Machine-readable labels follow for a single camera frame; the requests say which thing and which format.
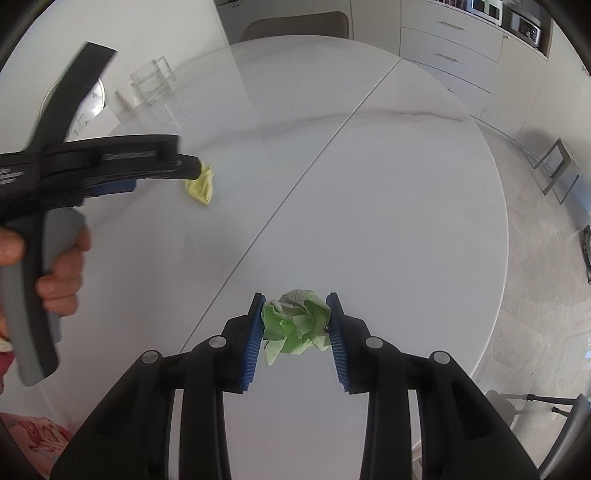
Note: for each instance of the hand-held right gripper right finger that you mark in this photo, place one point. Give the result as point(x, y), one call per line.
point(337, 341)

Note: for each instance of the small clear glass cup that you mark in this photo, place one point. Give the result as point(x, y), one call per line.
point(127, 99)

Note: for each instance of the grey exercise machine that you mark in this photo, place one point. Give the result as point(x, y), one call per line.
point(586, 254)

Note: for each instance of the yellow paper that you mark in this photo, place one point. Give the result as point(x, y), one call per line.
point(203, 187)

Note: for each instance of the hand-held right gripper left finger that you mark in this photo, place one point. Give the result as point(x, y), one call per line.
point(254, 341)

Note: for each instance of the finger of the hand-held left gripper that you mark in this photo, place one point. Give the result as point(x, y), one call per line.
point(115, 187)
point(152, 159)

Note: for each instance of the white drawer cabinet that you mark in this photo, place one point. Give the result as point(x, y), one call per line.
point(452, 50)

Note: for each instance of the pink patterned clothing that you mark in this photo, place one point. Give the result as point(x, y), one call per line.
point(37, 438)

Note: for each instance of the green paper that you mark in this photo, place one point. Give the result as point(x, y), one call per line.
point(291, 327)

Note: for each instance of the white countertop appliance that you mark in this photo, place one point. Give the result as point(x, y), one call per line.
point(487, 10)

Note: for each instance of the round white wall clock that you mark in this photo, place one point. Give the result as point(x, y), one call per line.
point(95, 104)

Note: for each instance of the silver countertop appliance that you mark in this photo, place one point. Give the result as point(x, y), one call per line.
point(524, 25)

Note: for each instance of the grey metal chair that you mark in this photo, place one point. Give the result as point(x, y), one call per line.
point(570, 429)

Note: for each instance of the white tall cupboard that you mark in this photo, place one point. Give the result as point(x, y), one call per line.
point(531, 87)

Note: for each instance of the person's left hand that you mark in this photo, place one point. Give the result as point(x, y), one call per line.
point(64, 281)

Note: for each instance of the square clear glass container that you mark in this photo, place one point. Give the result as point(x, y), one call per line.
point(152, 81)

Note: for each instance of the grey stool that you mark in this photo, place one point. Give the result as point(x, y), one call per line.
point(561, 161)

